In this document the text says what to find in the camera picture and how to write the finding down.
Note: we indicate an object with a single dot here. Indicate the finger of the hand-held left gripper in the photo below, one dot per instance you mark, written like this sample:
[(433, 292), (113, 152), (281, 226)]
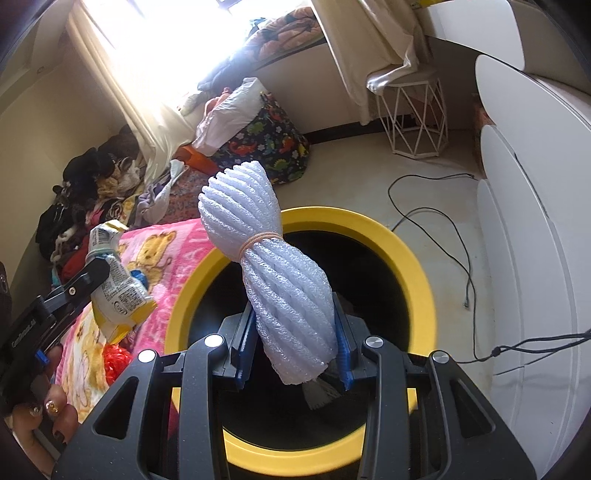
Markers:
[(76, 288)]

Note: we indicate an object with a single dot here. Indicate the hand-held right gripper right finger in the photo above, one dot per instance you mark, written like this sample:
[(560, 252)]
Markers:
[(344, 353)]

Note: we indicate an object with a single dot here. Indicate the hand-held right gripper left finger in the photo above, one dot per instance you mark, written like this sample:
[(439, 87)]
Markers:
[(244, 344)]

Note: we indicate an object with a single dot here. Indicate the yellow white snack wrapper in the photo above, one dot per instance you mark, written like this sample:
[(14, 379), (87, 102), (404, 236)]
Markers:
[(117, 295)]

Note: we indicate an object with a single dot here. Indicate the white foam netting bundle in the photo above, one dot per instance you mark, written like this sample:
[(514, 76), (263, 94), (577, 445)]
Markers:
[(281, 286)]

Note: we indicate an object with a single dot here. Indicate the red plastic wrapper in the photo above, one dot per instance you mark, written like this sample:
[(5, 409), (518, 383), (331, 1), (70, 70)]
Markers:
[(115, 362)]

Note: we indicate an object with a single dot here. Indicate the yellow trash bin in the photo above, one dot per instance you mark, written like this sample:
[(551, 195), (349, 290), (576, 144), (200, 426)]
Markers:
[(408, 277)]

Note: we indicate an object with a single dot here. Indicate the person's left hand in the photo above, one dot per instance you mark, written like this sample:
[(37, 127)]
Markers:
[(51, 415)]

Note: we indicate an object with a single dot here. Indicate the pink bear blanket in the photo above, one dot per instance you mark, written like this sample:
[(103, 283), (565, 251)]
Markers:
[(178, 277)]

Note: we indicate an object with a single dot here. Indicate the pile of clothes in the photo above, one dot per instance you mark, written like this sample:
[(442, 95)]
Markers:
[(83, 184)]

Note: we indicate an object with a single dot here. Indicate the pale lilac garment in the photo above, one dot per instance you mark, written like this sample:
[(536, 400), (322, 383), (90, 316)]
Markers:
[(157, 198)]

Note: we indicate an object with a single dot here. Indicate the orange bag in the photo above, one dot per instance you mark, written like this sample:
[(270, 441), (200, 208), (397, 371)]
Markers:
[(198, 159)]

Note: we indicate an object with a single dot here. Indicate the dinosaur print storage bag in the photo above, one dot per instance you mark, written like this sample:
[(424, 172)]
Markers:
[(272, 143)]

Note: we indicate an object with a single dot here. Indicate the cream window curtain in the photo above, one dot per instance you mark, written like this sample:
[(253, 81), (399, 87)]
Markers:
[(369, 46), (138, 92)]

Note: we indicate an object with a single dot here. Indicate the white rounded cabinet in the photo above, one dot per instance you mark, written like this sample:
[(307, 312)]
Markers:
[(531, 230)]

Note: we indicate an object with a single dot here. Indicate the white plastic bag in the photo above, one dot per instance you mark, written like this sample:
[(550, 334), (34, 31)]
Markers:
[(226, 115)]

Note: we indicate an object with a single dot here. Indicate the dark clothes on sill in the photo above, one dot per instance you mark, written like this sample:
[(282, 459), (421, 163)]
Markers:
[(224, 71)]

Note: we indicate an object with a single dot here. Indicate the orange patterned quilt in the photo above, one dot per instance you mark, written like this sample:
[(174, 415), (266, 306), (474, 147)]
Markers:
[(286, 23)]

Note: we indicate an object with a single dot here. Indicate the white desk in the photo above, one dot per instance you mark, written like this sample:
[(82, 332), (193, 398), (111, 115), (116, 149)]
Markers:
[(471, 27)]

